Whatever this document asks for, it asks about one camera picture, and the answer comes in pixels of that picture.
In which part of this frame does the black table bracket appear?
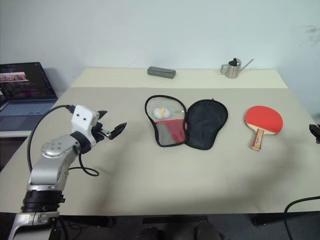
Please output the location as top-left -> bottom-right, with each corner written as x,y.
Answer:
250,213 -> 289,227

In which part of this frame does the grey rectangular block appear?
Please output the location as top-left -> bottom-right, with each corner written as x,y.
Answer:
146,65 -> 177,81

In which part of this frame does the black table crossbar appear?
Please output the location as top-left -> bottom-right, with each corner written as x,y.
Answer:
142,215 -> 209,225

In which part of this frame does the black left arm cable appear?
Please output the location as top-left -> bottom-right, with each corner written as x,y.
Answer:
26,104 -> 100,177

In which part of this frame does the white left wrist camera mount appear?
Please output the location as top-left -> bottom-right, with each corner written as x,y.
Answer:
70,104 -> 100,147

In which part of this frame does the black red paddle case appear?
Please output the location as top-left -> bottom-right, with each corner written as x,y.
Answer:
144,94 -> 230,152

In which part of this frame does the open laptop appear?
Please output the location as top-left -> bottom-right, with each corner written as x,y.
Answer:
0,61 -> 59,132

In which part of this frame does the white yellow keychain charm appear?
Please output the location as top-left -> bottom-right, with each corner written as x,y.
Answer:
152,106 -> 186,120

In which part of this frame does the small steel watering can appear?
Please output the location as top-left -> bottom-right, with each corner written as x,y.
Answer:
219,57 -> 255,80

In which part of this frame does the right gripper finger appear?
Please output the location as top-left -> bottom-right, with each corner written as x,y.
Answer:
309,123 -> 320,145

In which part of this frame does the white side table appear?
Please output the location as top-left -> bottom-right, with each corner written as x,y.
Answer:
0,129 -> 34,139

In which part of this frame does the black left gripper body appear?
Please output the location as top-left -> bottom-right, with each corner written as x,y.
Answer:
91,121 -> 112,146

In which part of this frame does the red table tennis paddle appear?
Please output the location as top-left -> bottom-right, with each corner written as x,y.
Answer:
244,105 -> 285,152

